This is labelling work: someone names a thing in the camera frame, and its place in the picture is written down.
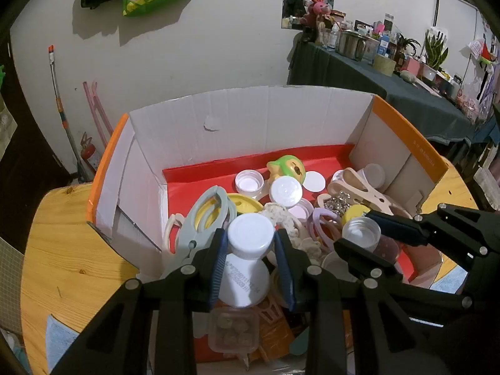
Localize cream crochet scrunchie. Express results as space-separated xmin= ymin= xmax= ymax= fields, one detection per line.
xmin=259 ymin=202 xmax=322 ymax=265

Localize white bottle cap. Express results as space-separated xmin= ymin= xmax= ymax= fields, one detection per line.
xmin=342 ymin=217 xmax=381 ymax=252
xmin=363 ymin=163 xmax=386 ymax=189
xmin=269 ymin=176 xmax=303 ymax=208
xmin=227 ymin=213 xmax=275 ymax=260

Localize green bear figurine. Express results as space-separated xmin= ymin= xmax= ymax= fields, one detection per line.
xmin=267 ymin=155 xmax=306 ymax=185

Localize large white printed lid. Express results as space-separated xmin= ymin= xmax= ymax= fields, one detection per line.
xmin=219 ymin=253 xmax=270 ymax=308

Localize yellow round lid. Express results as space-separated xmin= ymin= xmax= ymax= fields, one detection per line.
xmin=342 ymin=204 xmax=370 ymax=225

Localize beige large clothes peg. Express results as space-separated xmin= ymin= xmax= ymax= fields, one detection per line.
xmin=327 ymin=167 xmax=411 ymax=218

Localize clear box googly eyes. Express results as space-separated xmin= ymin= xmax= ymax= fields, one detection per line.
xmin=207 ymin=307 xmax=259 ymax=355

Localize blue fluffy towel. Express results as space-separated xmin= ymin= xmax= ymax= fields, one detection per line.
xmin=45 ymin=266 xmax=467 ymax=373

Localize dark green clothed table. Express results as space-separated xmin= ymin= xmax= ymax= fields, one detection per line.
xmin=288 ymin=42 xmax=475 ymax=144

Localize orange cardboard box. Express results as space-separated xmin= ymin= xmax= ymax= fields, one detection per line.
xmin=85 ymin=85 xmax=449 ymax=372

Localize grey large clothes peg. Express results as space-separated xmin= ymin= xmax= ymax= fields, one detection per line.
xmin=161 ymin=185 xmax=237 ymax=278

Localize tape roll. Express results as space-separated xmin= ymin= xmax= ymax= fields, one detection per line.
xmin=372 ymin=54 xmax=396 ymax=77

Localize potted snake plant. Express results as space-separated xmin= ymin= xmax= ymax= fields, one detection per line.
xmin=425 ymin=28 xmax=449 ymax=74

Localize steel pot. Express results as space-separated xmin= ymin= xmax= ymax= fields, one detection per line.
xmin=336 ymin=30 xmax=367 ymax=61

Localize pink plush toy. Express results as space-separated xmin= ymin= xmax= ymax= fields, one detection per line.
xmin=301 ymin=0 xmax=331 ymax=28

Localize orange handled broom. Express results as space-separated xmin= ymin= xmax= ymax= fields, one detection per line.
xmin=47 ymin=44 xmax=89 ymax=182

